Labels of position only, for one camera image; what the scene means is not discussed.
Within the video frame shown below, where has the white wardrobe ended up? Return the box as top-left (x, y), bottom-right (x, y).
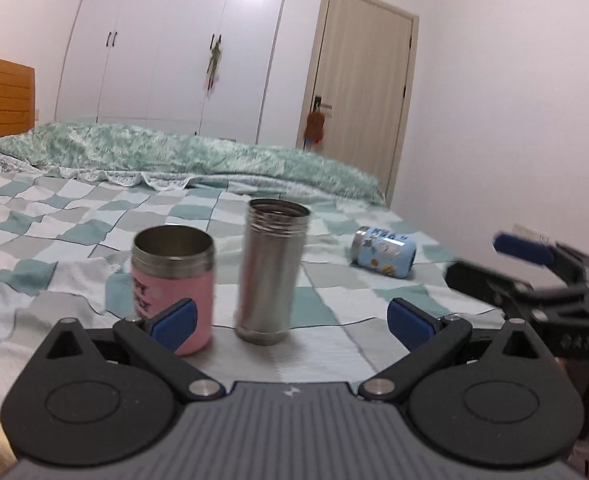
top-left (55, 0), bottom-right (284, 144)

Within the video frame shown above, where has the orange wooden headboard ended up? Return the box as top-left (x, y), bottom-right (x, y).
top-left (0, 59), bottom-right (36, 136)

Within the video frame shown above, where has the green wardrobe handle ornament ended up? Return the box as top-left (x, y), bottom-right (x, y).
top-left (206, 35), bottom-right (222, 93)

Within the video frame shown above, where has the brown plush door hanging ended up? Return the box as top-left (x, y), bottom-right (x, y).
top-left (303, 108), bottom-right (325, 150)

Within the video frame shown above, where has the pink steel-rimmed cup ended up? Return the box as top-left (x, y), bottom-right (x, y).
top-left (131, 224), bottom-right (215, 356)

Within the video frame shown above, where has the green checkered bed sheet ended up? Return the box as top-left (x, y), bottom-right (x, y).
top-left (0, 174), bottom-right (502, 404)

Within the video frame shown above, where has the green floral duvet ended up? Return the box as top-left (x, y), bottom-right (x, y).
top-left (0, 122), bottom-right (385, 206)

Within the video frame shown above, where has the light blue cartoon cup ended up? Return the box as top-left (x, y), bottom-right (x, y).
top-left (350, 226), bottom-right (417, 278)

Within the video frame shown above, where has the beige wooden door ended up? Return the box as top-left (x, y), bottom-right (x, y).
top-left (297, 0), bottom-right (419, 204)

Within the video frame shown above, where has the white wall switch plate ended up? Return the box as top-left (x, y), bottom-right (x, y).
top-left (511, 223), bottom-right (554, 245)

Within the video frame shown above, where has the tall stainless steel cup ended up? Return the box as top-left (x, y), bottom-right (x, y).
top-left (235, 198), bottom-right (311, 346)

